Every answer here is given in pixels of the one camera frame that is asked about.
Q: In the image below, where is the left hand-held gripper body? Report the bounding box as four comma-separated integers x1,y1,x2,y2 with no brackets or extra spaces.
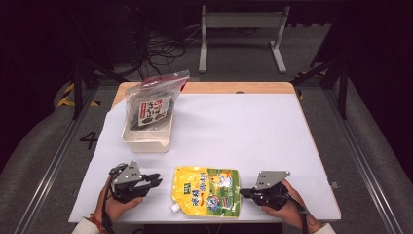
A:
109,160,154,205

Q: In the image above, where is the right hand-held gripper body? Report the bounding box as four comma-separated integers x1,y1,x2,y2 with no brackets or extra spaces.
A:
254,170,291,211

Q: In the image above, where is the white divided plastic bin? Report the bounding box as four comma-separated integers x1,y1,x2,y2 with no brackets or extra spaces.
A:
121,97,173,154

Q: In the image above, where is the yellow spout pouch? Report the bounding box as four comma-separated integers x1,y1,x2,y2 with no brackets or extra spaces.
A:
170,166,242,219

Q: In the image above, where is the clear bag of dark dried food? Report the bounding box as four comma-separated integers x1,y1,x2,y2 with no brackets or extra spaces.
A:
124,69,191,133

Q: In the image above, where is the person's left hand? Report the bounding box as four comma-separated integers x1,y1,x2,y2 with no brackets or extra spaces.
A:
95,177,145,225

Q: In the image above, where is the person's right hand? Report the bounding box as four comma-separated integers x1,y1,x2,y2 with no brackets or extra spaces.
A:
262,179,322,233

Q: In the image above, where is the white table sheet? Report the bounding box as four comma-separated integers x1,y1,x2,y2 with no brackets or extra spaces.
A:
68,93,342,225

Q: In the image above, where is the white left sleeve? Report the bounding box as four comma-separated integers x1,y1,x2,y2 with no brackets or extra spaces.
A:
71,216,101,234

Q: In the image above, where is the white sleeve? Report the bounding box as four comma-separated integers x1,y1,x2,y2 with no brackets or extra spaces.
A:
71,216,101,234
313,223,339,234

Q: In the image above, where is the white right sleeve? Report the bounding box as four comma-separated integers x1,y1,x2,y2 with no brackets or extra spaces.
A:
313,223,339,234

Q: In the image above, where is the black metal stand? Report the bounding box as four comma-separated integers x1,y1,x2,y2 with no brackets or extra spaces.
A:
291,58,350,120
69,58,128,120

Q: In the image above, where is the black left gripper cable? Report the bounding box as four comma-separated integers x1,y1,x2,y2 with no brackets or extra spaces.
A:
100,162,129,234

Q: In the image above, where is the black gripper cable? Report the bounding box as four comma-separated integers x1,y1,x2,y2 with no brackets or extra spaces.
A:
100,162,129,234
284,191,310,234

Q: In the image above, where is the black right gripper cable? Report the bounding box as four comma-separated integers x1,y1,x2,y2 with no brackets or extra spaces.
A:
284,191,310,234

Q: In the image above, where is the red beaded bracelet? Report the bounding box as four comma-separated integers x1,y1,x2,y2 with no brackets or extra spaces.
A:
88,213,108,234

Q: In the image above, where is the aluminium floor rail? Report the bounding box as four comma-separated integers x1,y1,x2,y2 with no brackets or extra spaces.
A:
14,87,98,234
324,87,403,234

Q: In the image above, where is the tangle of black floor cables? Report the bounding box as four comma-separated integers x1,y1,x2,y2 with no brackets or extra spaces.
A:
137,32,188,82

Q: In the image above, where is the white metal stand frame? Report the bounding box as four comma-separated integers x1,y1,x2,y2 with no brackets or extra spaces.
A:
198,4,291,74

